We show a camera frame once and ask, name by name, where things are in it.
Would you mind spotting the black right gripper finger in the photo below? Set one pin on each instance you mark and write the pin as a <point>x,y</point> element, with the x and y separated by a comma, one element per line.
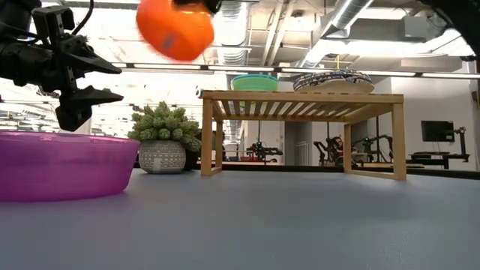
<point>210,4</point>

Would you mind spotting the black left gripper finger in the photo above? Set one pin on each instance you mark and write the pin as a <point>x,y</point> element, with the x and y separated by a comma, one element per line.
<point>90,60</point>
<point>80,107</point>

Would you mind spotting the orange plastic bowl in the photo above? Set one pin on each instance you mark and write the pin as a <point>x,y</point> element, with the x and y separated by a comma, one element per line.
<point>176,30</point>

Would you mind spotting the yellow translucent plastic bowl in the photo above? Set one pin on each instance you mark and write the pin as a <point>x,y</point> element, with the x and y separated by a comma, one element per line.
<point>255,85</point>

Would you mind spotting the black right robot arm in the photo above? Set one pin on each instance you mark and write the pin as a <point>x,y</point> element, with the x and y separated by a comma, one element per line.
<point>467,22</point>

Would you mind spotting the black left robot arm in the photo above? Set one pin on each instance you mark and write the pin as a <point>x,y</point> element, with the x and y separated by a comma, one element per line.
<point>15,17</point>

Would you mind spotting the black background robot arm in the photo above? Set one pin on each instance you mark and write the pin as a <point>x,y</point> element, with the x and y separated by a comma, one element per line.
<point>377,144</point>
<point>262,152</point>
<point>323,150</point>

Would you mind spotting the wooden slatted shelf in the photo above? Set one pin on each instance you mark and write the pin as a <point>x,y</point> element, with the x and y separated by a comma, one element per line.
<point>300,98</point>

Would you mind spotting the white column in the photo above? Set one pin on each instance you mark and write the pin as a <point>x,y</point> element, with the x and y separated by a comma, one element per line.
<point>87,125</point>

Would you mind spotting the purple translucent plastic bowl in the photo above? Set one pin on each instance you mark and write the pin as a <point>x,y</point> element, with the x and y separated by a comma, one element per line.
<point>60,168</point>

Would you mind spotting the green artificial succulent plant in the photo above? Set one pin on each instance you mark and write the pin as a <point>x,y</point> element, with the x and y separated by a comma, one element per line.
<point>163,123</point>

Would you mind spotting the grey patterned plant pot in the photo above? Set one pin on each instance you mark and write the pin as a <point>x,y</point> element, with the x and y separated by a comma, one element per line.
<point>162,157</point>

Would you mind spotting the long ceiling light strip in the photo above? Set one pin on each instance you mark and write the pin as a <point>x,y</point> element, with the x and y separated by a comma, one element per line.
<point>337,70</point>

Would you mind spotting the person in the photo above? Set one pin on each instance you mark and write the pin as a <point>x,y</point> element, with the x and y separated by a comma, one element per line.
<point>337,144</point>

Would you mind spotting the black background table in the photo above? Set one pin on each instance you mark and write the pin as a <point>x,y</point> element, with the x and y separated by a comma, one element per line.
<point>438,156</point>

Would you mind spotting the white ribbed ventilation duct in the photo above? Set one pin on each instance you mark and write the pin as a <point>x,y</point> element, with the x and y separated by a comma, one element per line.
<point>234,37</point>

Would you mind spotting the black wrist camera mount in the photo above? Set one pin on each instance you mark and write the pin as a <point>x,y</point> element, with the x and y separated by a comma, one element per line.
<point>52,20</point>

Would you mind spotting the silver ventilation duct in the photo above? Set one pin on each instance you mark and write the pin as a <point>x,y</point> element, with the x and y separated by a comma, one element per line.
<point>337,26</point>

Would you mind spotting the black wall monitor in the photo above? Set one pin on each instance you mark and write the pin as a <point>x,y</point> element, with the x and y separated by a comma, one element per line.
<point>437,131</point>

